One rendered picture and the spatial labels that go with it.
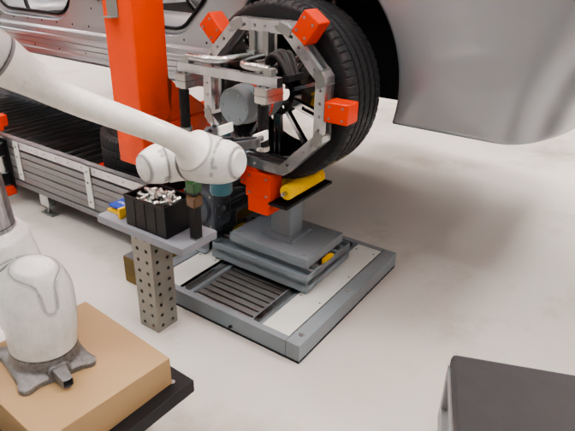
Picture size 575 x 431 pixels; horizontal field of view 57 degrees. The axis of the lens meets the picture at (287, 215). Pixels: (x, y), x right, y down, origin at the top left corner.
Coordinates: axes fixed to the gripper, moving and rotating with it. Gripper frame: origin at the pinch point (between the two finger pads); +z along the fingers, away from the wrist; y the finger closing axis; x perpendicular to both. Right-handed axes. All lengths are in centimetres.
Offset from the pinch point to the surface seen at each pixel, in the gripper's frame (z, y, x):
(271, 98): 9.0, 2.5, 8.7
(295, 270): 35, -4, -68
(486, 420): -20, 86, -50
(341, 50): 38.0, 10.1, 20.5
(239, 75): 9.5, -10.6, 14.0
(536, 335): 72, 86, -84
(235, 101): 14.0, -16.0, 4.1
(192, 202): -11.2, -14.2, -23.6
